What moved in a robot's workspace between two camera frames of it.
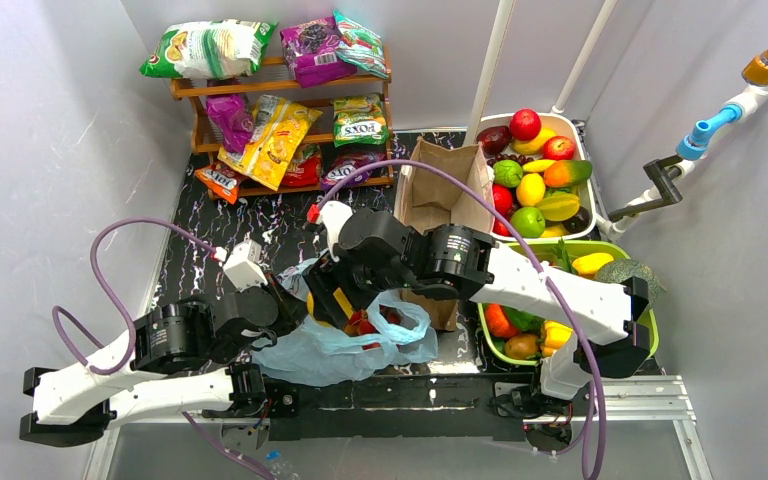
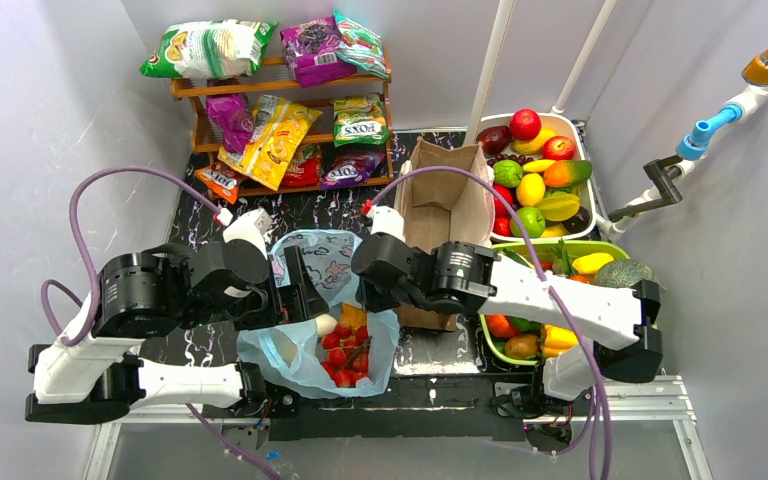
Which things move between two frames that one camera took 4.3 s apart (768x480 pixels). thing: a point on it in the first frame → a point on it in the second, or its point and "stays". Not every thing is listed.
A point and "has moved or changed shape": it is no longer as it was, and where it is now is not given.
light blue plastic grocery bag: [311, 355] has moved or changed shape
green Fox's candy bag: [360, 119] stays
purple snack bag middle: [232, 117] stays
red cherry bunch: [360, 324] → [347, 350]
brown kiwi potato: [522, 346] stays
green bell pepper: [524, 321] stays
